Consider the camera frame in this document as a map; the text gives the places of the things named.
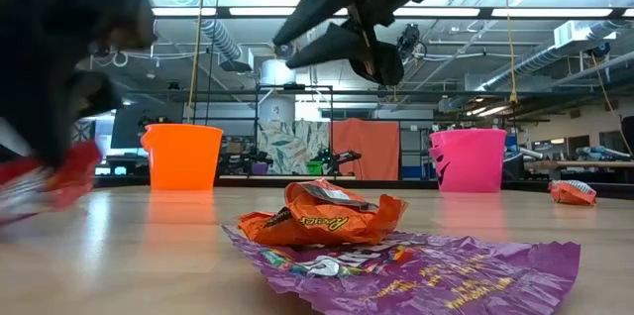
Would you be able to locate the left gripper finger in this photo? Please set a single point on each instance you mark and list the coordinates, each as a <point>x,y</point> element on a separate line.
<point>96,94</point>
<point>30,117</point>

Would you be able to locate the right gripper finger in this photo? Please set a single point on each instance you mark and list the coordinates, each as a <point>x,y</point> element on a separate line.
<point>322,3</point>
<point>337,45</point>

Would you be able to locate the orange Reese's pack white label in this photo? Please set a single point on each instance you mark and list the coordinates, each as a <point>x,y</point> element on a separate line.
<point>69,176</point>

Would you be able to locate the orange Reese's wrapper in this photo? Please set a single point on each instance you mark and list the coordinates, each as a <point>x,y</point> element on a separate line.
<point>322,216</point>

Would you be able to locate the large purple Skittles bag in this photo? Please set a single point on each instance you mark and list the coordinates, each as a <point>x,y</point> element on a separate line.
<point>446,275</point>

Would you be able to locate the small orange Reese's pack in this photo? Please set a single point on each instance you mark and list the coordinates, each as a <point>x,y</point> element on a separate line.
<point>569,193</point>

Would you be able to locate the background black robot arm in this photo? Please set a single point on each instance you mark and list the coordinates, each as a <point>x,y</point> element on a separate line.
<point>347,156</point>

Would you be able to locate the orange plastic halloween bucket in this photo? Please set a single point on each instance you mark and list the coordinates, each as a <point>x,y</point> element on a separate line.
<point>183,156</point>

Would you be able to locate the pink plastic halloween bucket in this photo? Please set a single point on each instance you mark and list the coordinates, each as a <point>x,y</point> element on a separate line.
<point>470,161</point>

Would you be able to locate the colourful patchwork quilt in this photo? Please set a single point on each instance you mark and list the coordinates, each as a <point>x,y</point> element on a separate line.
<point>84,131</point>

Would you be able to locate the black ceiling-mounted device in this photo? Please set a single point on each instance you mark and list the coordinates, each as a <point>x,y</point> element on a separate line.
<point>408,40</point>

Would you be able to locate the white cylindrical tank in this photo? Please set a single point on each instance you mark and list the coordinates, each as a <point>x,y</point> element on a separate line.
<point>277,109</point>

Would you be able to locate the leaf-patterned cloth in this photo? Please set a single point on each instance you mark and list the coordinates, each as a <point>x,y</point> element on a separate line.
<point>292,139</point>

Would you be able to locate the orange hanging cloth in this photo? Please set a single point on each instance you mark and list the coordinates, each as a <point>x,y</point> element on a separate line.
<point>371,146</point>

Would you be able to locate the green bin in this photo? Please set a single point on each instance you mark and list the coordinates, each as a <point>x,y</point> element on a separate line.
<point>315,168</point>

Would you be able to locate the purple bin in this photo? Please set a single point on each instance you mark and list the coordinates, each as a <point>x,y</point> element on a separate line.
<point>259,169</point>

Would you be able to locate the white ceiling air unit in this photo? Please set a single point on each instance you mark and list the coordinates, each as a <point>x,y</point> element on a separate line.
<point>579,32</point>

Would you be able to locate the background wooden table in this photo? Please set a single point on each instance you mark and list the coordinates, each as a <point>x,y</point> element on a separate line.
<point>584,163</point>

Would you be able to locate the black wall monitor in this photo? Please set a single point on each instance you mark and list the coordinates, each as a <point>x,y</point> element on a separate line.
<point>126,127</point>

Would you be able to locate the black metal rack frame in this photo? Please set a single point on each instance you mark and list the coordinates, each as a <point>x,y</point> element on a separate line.
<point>294,87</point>

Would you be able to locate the black aluminium table frame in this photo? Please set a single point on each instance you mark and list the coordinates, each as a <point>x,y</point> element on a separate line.
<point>396,184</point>

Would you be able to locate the silver air duct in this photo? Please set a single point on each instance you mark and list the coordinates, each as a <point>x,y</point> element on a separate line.
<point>535,60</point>

